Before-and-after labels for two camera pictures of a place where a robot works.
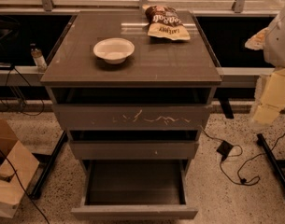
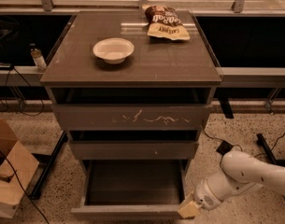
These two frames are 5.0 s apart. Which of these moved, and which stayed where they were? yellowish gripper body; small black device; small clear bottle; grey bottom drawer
Moved: yellowish gripper body
Stayed: grey bottom drawer; small clear bottle; small black device
